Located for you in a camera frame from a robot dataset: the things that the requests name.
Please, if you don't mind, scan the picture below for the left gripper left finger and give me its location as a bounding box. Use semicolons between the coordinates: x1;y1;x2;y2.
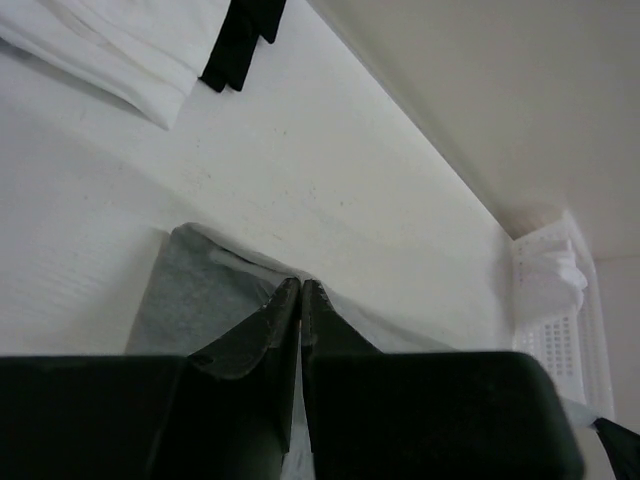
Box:
1;278;300;479

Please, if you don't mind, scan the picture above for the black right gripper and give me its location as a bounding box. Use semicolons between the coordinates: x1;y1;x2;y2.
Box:
593;418;640;480

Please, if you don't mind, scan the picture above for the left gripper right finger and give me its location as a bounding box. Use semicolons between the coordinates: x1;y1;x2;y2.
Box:
301;280;585;479

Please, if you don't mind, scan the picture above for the grey tank top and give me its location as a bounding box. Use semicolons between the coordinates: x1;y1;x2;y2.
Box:
124;221;601;480

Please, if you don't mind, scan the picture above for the white tank top in basket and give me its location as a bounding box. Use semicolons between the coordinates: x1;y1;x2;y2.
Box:
522;239;588;316

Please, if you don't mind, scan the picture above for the folded white tank top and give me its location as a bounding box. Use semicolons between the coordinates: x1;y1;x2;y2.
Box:
1;1;230;130

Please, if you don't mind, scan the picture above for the folded black tank top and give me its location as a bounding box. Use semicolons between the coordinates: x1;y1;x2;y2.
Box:
199;0;286;93

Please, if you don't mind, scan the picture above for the white plastic laundry basket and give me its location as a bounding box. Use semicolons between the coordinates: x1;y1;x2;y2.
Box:
511;211;615;425

